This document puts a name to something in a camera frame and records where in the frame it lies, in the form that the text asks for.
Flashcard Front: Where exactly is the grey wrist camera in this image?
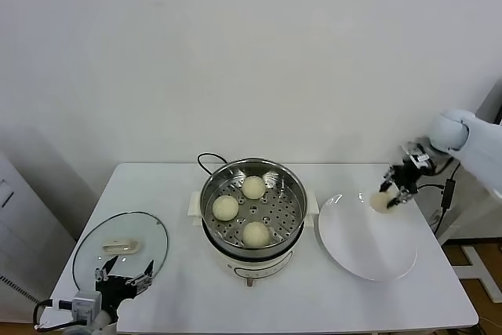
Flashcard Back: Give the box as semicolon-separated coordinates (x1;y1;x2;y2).
400;141;432;169
54;289;101;322

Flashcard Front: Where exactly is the white electric cooking pot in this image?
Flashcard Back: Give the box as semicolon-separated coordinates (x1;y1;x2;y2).
189;189;318;289

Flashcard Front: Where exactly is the black pot power cord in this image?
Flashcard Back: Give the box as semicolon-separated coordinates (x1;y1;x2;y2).
197;153;231;176

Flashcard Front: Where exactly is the white cabinet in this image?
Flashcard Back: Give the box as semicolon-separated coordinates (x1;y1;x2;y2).
0;150;78;308

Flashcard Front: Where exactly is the stainless steel steamer basket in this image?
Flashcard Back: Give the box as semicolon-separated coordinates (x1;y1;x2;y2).
199;158;309;257

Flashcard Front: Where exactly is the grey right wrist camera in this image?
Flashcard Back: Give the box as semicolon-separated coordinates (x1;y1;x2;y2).
400;141;432;169

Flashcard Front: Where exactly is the round glass pot lid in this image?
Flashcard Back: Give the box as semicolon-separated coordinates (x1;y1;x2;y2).
72;211;169;291

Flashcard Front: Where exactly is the white metal floor frame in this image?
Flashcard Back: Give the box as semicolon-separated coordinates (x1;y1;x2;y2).
460;245;502;301

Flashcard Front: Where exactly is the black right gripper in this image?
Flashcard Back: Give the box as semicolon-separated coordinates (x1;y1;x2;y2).
378;163;424;209

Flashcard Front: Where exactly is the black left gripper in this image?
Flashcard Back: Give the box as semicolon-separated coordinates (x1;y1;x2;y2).
95;255;155;307

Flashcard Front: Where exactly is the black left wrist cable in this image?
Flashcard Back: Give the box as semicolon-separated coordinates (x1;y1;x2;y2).
31;298;60;330

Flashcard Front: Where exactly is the white steamed baozi bun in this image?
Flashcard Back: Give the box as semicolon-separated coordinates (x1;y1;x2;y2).
212;195;239;221
242;221;271;248
241;176;266;200
370;191;396;213

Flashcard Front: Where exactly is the white round plate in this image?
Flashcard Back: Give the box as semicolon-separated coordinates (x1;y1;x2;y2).
318;192;419;282

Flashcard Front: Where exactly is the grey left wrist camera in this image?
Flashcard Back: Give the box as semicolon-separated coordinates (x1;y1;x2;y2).
54;289;101;322

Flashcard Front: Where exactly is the black power adapter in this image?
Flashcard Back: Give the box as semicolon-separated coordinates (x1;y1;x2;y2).
441;179;456;210

